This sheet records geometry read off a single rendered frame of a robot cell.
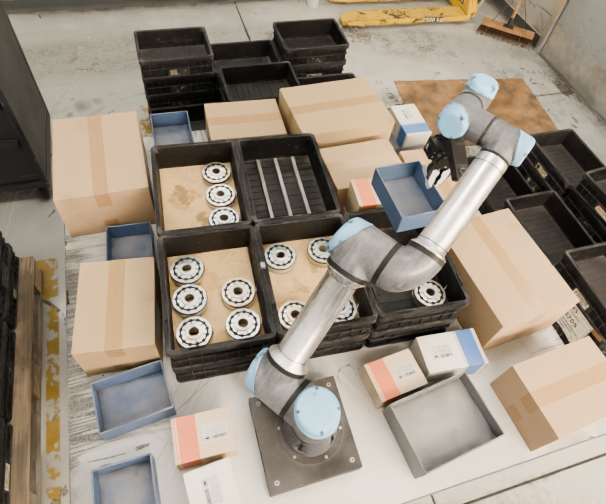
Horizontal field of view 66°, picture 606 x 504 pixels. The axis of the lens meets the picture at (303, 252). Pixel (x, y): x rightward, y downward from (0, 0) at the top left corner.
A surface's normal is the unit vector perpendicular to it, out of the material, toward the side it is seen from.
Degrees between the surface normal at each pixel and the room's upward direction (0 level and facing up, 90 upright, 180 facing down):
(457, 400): 0
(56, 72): 0
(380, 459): 0
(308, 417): 10
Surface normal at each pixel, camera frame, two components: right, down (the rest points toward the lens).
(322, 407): 0.18, -0.44
